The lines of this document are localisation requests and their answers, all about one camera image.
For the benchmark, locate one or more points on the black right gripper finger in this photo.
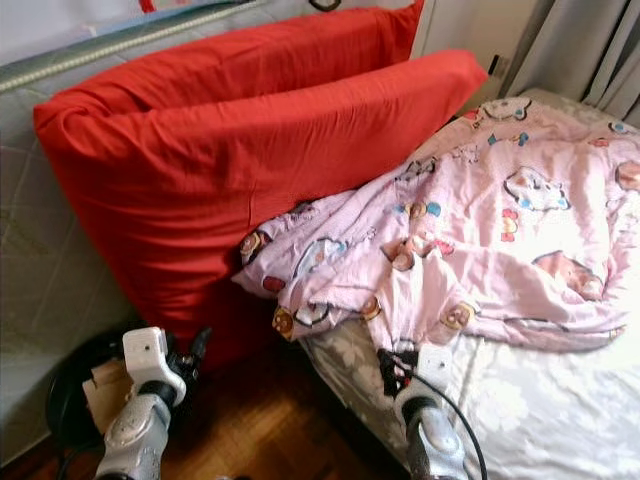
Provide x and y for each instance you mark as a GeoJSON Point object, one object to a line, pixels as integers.
{"type": "Point", "coordinates": [389, 370]}

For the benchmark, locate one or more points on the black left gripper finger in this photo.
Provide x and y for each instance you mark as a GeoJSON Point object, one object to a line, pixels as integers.
{"type": "Point", "coordinates": [202, 342]}

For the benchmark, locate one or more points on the pink cartoon print blanket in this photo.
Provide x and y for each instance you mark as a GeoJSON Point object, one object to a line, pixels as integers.
{"type": "Point", "coordinates": [490, 230]}

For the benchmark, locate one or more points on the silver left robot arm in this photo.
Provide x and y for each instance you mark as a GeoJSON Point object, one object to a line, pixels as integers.
{"type": "Point", "coordinates": [130, 440]}

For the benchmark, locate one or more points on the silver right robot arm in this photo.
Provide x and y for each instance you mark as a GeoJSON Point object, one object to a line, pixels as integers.
{"type": "Point", "coordinates": [430, 440]}

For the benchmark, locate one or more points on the brown cardboard piece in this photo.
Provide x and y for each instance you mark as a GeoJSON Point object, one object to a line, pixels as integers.
{"type": "Point", "coordinates": [102, 390]}

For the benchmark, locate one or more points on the black round bin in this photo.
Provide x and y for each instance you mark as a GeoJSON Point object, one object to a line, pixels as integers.
{"type": "Point", "coordinates": [65, 390]}

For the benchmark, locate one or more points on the beige floral bed sheet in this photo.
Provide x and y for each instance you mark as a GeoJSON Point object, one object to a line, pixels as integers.
{"type": "Point", "coordinates": [540, 410]}

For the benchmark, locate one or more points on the large red pillow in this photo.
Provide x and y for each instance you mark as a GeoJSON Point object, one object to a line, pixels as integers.
{"type": "Point", "coordinates": [160, 200]}
{"type": "Point", "coordinates": [260, 50]}

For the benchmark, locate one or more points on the white pink mattress cover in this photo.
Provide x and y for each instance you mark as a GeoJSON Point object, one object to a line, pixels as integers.
{"type": "Point", "coordinates": [60, 25]}

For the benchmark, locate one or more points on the grey curtain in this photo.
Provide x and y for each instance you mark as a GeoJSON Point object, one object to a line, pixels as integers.
{"type": "Point", "coordinates": [580, 40]}

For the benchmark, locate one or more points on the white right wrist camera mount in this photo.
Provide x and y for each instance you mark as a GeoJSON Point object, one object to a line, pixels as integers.
{"type": "Point", "coordinates": [435, 365]}

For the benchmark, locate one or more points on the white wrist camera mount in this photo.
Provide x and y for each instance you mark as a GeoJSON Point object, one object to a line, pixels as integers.
{"type": "Point", "coordinates": [145, 355]}
{"type": "Point", "coordinates": [435, 365]}

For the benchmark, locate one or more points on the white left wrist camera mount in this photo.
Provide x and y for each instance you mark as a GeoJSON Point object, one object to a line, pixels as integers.
{"type": "Point", "coordinates": [145, 355]}

